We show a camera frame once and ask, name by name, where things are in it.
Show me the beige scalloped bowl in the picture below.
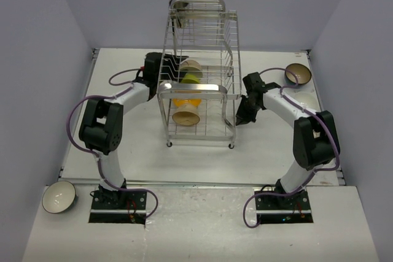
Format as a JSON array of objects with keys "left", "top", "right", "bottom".
[{"left": 313, "top": 131, "right": 321, "bottom": 138}]

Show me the aluminium table rail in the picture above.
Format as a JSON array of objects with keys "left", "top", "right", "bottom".
[{"left": 58, "top": 168, "right": 274, "bottom": 190}]

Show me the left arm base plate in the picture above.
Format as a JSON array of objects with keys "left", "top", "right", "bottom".
[{"left": 88, "top": 190, "right": 147, "bottom": 225}]

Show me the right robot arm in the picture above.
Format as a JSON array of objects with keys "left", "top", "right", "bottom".
[{"left": 236, "top": 72, "right": 340, "bottom": 209}]

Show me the white bowl dark outside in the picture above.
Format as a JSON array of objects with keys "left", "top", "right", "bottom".
[{"left": 41, "top": 181, "right": 78, "bottom": 214}]

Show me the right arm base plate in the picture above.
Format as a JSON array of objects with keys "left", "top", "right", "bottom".
[{"left": 255, "top": 190, "right": 313, "bottom": 225}]

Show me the lime green bowl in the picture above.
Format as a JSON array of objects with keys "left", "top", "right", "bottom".
[{"left": 181, "top": 73, "right": 201, "bottom": 84}]

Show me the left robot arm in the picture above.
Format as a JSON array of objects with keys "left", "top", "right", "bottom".
[{"left": 79, "top": 52, "right": 188, "bottom": 209}]

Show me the beige bowl lower front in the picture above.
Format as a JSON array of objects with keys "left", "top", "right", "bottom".
[{"left": 172, "top": 104, "right": 200, "bottom": 126}]

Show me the steel perforated cutlery holder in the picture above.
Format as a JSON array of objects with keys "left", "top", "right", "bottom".
[{"left": 168, "top": 0, "right": 189, "bottom": 28}]

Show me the stainless steel dish rack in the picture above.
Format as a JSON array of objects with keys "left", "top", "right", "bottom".
[{"left": 157, "top": 0, "right": 242, "bottom": 149}]

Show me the yellow orange bowl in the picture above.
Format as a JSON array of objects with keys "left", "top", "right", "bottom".
[{"left": 172, "top": 98, "right": 202, "bottom": 107}]

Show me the beige patterned bowl upper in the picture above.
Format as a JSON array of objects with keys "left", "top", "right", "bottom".
[{"left": 179, "top": 59, "right": 202, "bottom": 72}]

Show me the dark blue bowl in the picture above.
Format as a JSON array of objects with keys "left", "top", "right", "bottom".
[{"left": 284, "top": 63, "right": 312, "bottom": 85}]

